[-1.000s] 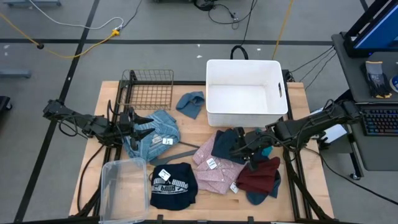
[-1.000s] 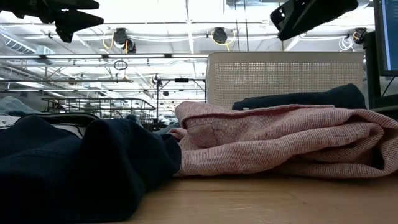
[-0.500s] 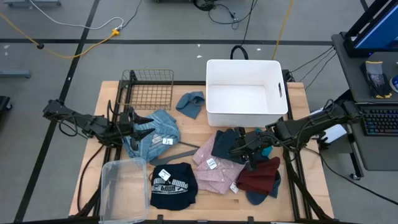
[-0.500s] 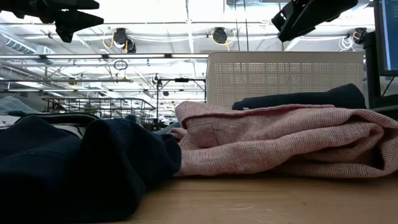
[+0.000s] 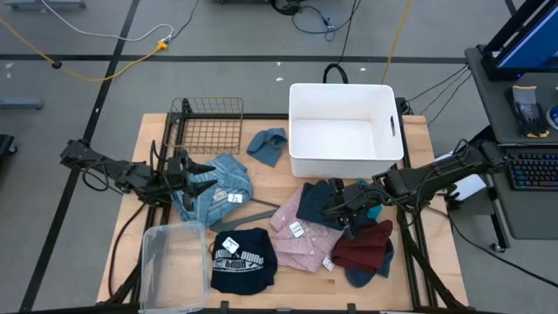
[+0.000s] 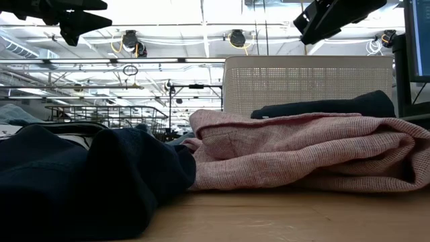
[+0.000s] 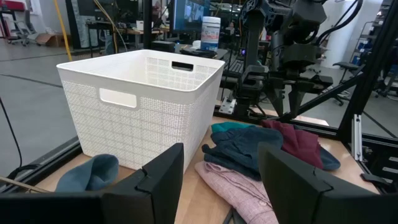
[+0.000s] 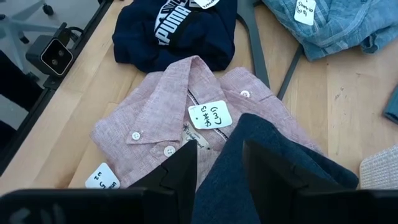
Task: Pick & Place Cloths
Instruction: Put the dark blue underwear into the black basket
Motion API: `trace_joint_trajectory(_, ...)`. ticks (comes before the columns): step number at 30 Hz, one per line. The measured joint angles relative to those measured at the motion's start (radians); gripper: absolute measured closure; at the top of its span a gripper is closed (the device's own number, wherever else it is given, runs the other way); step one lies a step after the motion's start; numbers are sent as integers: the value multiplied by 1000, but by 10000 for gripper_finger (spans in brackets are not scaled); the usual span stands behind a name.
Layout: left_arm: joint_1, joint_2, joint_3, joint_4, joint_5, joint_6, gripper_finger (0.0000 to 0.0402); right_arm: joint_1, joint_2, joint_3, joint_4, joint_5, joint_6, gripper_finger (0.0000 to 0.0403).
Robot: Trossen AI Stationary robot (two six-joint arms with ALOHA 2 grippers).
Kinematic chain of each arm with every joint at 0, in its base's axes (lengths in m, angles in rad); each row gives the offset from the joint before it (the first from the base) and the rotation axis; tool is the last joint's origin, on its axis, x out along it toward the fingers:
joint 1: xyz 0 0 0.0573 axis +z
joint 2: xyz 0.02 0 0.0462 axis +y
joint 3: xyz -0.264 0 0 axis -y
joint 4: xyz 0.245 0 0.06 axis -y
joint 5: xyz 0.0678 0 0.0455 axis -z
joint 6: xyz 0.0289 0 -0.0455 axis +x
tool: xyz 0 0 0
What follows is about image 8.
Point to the white handwritten paper tag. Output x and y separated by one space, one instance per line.
102 177
206 3
210 115
304 14

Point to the pink button-up shirt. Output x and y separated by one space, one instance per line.
161 102

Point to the blue denim garment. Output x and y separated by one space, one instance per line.
342 25

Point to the navy Puma print garment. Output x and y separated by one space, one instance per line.
205 40

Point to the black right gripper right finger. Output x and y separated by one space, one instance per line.
273 193

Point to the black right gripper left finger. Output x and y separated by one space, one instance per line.
177 174

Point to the grey office chair base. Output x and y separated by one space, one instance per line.
21 23

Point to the dark blue cloth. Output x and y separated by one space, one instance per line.
224 186

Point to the black table-level camera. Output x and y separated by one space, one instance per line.
56 57

